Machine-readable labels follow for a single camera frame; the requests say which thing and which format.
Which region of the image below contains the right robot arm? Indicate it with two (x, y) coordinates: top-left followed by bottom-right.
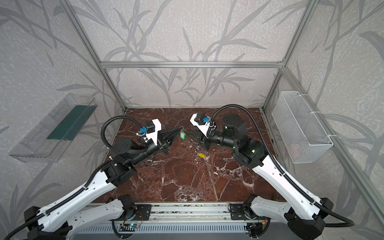
(190, 113), (327, 240)

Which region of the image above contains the white wire mesh basket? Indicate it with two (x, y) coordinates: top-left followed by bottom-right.
(272, 91), (334, 164)

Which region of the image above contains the small circuit board right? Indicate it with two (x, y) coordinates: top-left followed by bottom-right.
(244, 220), (270, 239)

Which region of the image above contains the aluminium frame corner post right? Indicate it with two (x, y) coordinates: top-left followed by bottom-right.
(262, 0), (319, 111)

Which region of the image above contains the aluminium mounting rail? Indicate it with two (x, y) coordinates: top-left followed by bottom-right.
(61, 201), (316, 224)

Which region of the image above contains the aluminium frame corner post left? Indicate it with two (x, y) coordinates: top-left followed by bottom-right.
(60, 0), (128, 111)

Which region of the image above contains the small circuit board left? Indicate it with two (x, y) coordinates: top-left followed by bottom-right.
(119, 223), (141, 232)

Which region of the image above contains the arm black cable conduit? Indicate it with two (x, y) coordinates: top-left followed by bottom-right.
(210, 104), (355, 228)
(2, 115), (143, 240)

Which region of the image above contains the aluminium frame corner post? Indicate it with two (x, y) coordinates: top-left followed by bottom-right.
(60, 0), (128, 111)
(262, 0), (319, 111)

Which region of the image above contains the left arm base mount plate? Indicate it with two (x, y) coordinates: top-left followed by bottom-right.
(116, 204), (152, 222)

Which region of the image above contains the aluminium frame horizontal bar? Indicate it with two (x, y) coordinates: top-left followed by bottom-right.
(100, 61), (283, 69)

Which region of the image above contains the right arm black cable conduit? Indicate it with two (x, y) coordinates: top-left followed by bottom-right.
(210, 104), (355, 228)

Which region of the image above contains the clear plastic wall tray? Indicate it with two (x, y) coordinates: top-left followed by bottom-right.
(9, 94), (98, 163)

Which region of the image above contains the small circuit board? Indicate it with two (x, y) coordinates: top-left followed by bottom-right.
(119, 223), (141, 232)
(244, 220), (270, 239)

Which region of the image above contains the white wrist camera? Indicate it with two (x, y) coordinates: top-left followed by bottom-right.
(136, 119), (162, 146)
(190, 113), (216, 139)

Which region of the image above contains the key with green tag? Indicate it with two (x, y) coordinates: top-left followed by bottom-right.
(180, 131), (186, 140)

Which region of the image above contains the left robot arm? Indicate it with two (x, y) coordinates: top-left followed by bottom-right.
(22, 128), (182, 240)

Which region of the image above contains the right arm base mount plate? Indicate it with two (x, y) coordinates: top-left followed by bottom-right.
(228, 204), (270, 221)

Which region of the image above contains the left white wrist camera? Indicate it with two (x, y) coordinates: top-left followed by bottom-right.
(136, 119), (162, 146)

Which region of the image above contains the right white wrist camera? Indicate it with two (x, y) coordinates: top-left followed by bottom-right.
(190, 113), (216, 139)

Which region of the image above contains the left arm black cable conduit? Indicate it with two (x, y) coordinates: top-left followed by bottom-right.
(2, 115), (143, 240)

